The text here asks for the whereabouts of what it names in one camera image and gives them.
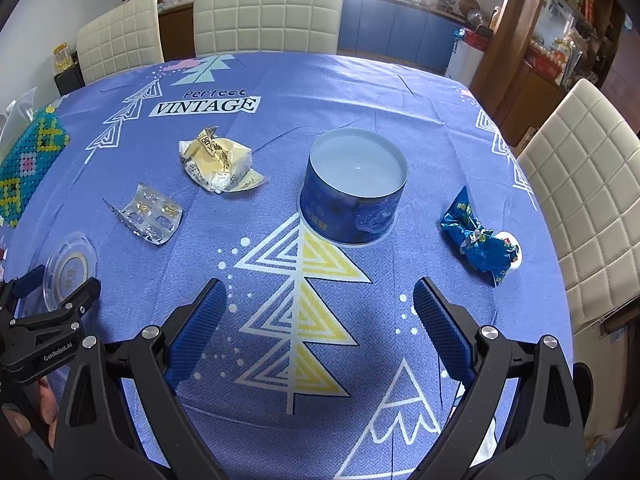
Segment clear glass ashtray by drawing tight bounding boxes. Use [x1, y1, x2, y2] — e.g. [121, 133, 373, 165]
[42, 231, 97, 313]

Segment cream quilted leather chair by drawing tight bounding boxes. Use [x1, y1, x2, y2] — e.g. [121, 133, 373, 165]
[76, 0, 165, 85]
[517, 78, 640, 336]
[192, 0, 346, 56]

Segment wooden glass display cabinet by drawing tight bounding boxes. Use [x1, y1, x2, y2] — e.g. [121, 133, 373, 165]
[132, 0, 201, 57]

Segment blue printed tablecloth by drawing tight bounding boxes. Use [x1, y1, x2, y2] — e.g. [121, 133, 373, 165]
[0, 52, 576, 480]

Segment jar with yellow contents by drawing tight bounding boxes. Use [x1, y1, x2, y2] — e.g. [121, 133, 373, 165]
[52, 42, 78, 71]

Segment wooden shelf cabinet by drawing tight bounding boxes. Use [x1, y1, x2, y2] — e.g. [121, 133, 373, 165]
[472, 0, 631, 121]

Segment teal beaded tissue box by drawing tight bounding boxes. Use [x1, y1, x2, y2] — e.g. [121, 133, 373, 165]
[0, 105, 70, 228]

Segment silver blister pack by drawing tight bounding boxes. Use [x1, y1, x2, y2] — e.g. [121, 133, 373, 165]
[102, 182, 183, 247]

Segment white floor appliance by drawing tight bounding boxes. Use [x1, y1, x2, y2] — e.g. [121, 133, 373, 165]
[445, 29, 493, 83]

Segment blue kitchen cabinets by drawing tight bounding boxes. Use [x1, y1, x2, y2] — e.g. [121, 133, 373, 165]
[337, 0, 468, 73]

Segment yellow wrapper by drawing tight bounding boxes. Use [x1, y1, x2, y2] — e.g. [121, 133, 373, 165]
[179, 127, 267, 195]

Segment person's left hand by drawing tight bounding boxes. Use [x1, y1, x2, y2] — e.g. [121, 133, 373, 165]
[0, 377, 63, 441]

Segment small black cabinet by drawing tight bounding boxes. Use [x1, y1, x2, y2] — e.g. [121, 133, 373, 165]
[54, 62, 86, 97]

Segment blue round tin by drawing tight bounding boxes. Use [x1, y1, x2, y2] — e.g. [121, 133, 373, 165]
[298, 128, 408, 247]

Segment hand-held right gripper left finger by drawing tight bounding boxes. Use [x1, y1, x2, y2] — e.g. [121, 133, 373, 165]
[52, 278, 228, 480]

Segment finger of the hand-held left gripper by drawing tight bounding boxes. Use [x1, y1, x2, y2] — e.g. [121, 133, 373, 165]
[12, 277, 101, 333]
[0, 266, 47, 318]

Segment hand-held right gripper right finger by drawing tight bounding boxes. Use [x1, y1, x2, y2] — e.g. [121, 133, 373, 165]
[413, 276, 587, 480]

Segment blue candy wrapper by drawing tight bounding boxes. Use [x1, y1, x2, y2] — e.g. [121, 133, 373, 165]
[440, 186, 522, 287]

